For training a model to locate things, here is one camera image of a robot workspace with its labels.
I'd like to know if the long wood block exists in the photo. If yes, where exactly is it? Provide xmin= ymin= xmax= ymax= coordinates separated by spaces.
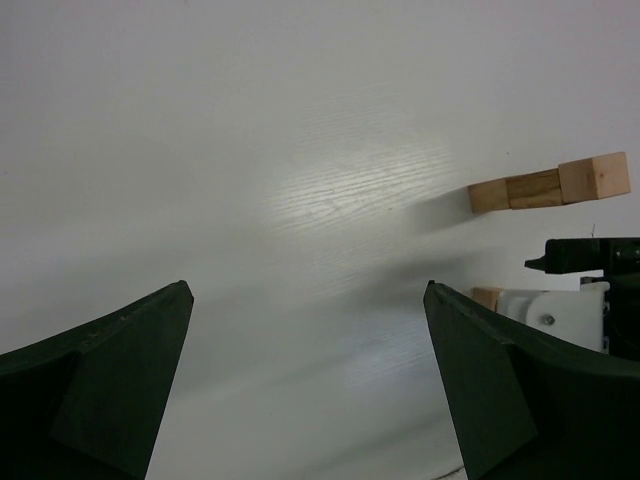
xmin=506 ymin=168 xmax=564 ymax=210

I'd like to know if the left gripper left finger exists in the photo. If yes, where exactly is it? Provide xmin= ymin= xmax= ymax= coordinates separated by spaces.
xmin=1 ymin=280 xmax=194 ymax=479

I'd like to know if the wood cube letter D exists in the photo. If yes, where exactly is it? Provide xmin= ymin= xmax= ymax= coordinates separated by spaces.
xmin=471 ymin=287 xmax=503 ymax=312

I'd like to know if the plain wood cube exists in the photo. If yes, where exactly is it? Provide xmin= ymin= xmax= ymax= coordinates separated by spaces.
xmin=558 ymin=152 xmax=631 ymax=204

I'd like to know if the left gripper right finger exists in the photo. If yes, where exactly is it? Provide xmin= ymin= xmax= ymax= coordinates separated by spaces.
xmin=424 ymin=282 xmax=639 ymax=479

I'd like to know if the wood cube red letter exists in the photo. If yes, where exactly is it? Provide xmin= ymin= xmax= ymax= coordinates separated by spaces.
xmin=467 ymin=178 xmax=511 ymax=214

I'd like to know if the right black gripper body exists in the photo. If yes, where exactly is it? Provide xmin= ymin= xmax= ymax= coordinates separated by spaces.
xmin=525 ymin=237 xmax=639 ymax=358

